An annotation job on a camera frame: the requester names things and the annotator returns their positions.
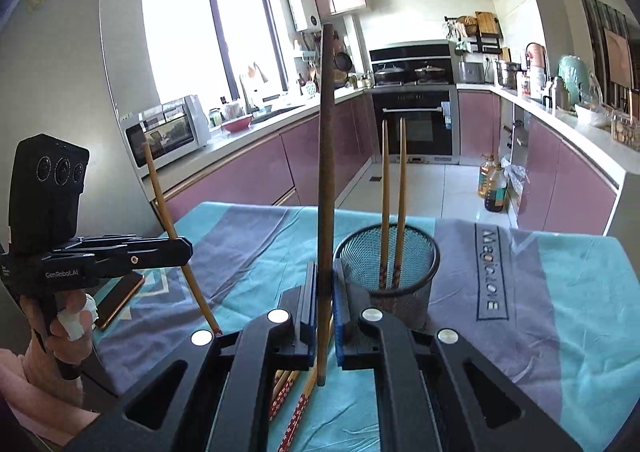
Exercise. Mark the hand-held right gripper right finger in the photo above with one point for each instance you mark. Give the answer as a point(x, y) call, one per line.
point(342, 317)

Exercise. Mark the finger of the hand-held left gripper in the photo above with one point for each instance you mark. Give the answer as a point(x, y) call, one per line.
point(150, 254)
point(107, 238)

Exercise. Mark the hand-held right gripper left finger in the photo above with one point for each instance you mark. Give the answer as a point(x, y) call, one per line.
point(312, 312)

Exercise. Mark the wooden chopstick patterned red end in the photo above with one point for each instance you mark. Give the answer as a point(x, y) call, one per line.
point(279, 394)
point(291, 384)
point(162, 202)
point(326, 182)
point(299, 404)
point(400, 192)

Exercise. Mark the black mesh utensil holder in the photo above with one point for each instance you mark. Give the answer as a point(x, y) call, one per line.
point(415, 304)

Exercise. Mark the person's left forearm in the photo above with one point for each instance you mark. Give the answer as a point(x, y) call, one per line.
point(30, 399)

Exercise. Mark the person's left hand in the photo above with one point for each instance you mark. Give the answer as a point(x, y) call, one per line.
point(70, 332)

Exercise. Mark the black smartphone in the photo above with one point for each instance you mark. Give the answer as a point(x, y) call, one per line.
point(122, 299)

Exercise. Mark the grey refrigerator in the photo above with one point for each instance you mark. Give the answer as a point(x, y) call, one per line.
point(60, 81)

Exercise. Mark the white toaster oven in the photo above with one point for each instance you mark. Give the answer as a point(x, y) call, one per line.
point(192, 121)

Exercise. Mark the pink base cabinets long row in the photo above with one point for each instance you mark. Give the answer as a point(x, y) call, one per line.
point(260, 166)

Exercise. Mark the pink basin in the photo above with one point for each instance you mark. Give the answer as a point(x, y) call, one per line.
point(237, 123)

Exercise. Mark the cooking oil bottle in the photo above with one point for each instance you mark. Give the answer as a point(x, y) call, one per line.
point(486, 179)
point(496, 192)

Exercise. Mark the built-in black oven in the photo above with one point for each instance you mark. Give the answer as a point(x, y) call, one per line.
point(415, 126)

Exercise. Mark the kitchen window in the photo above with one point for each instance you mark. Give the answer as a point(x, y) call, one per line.
point(175, 31)

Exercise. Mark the teal and grey tablecloth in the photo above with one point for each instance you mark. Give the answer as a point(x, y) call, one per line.
point(550, 332)

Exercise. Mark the clear plastic bag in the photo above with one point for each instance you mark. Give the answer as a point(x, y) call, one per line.
point(516, 182)

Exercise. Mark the polka dot cup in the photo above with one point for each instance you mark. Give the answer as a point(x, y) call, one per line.
point(311, 89)

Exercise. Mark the wok with glass lid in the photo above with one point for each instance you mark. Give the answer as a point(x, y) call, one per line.
point(389, 72)

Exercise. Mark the hanging dark pan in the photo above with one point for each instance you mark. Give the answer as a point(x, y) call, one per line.
point(343, 62)

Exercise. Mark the pot with glass lid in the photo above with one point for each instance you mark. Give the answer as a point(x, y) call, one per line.
point(429, 72)

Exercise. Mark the pink base cabinets short row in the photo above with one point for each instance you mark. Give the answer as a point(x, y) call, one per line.
point(560, 171)

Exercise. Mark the silver countertop appliance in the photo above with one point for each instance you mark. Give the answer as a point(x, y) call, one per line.
point(472, 72)

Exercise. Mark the white water heater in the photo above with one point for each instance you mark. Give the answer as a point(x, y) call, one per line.
point(302, 9)

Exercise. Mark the steel stockpot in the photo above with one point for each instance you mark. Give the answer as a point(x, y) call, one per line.
point(507, 74)

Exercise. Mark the steel thermos jug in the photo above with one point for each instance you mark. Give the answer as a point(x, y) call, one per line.
point(555, 94)

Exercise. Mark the copper canister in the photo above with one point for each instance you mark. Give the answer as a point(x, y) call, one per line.
point(536, 55)

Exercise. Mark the teal ceramic jar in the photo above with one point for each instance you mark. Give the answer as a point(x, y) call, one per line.
point(574, 79)

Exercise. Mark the glass jars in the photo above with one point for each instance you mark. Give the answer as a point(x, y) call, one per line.
point(625, 129)

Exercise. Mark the black wall rack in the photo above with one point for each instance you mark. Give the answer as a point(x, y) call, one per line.
point(480, 34)

